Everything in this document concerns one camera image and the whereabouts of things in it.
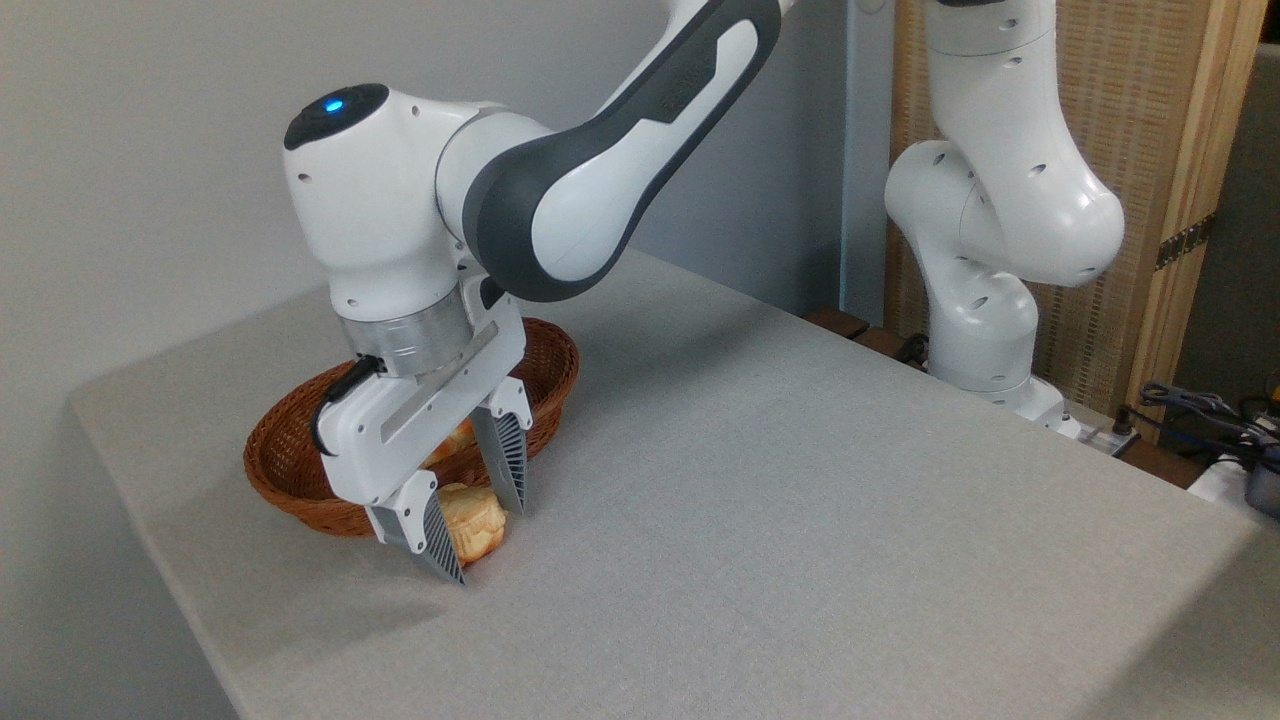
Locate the bundle of black cables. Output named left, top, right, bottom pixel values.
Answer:
left=1120, top=380, right=1280, bottom=471

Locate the brown wicker basket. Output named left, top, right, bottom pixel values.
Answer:
left=243, top=317, right=581, bottom=538

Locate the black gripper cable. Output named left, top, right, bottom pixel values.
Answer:
left=312, top=355, right=387, bottom=457

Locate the metal screen hinge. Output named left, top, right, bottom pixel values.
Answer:
left=1155, top=213, right=1217, bottom=271

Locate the wooden woven screen panel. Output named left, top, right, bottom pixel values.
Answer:
left=885, top=0, right=1269, bottom=441

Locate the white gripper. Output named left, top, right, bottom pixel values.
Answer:
left=318, top=280, right=534, bottom=587

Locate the round bread bun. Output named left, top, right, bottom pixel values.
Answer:
left=438, top=483, right=508, bottom=568

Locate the braided bread loaf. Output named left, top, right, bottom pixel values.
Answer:
left=425, top=420, right=479, bottom=467

